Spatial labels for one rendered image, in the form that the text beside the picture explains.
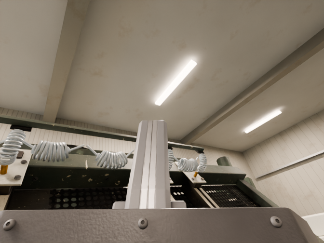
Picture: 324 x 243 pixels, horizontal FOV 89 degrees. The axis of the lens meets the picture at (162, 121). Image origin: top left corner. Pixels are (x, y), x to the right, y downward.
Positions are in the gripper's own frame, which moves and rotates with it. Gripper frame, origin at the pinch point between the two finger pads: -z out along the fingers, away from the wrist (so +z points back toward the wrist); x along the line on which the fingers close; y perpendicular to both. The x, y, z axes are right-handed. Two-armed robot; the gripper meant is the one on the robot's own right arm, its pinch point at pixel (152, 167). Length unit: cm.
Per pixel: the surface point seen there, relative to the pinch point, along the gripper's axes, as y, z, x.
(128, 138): 44, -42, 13
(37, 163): 42, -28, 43
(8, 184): 35, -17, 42
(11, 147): 29, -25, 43
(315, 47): 98, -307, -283
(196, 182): 74, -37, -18
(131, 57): 97, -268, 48
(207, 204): 74, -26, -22
